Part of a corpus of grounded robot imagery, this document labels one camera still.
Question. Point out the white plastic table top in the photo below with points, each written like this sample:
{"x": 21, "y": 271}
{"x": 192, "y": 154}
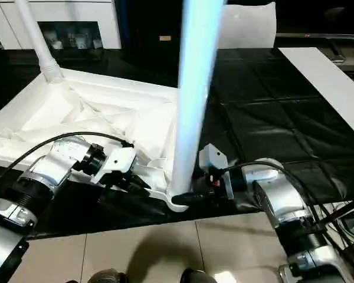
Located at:
{"x": 47, "y": 97}

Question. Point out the white cabinet with glass doors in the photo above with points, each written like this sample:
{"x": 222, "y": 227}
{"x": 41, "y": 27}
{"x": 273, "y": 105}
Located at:
{"x": 76, "y": 11}

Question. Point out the white plastic table leg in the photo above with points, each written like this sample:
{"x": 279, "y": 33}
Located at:
{"x": 194, "y": 88}
{"x": 38, "y": 38}

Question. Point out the grey low table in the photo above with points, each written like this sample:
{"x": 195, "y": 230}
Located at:
{"x": 351, "y": 63}

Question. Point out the small yellow label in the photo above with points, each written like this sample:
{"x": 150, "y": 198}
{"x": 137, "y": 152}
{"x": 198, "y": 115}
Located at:
{"x": 165, "y": 38}

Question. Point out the black tripod stand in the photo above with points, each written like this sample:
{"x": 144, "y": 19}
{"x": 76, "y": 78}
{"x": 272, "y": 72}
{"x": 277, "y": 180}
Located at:
{"x": 342, "y": 215}

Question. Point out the black cabinet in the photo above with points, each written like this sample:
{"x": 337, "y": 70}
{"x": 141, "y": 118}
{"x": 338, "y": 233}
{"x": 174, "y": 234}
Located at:
{"x": 141, "y": 23}

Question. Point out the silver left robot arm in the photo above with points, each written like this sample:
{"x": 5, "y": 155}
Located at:
{"x": 47, "y": 171}

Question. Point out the dark right robot foot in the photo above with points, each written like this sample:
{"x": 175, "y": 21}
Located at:
{"x": 197, "y": 276}

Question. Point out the black work mat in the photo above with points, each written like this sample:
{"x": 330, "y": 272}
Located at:
{"x": 268, "y": 103}

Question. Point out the black bar with red mark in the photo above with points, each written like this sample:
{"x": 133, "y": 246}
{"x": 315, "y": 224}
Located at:
{"x": 327, "y": 36}

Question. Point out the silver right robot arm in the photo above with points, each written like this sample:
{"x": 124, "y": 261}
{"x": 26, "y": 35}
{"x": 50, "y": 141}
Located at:
{"x": 283, "y": 194}

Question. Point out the white flat panel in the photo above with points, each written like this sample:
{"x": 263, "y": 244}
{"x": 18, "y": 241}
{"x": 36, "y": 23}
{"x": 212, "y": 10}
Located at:
{"x": 327, "y": 85}

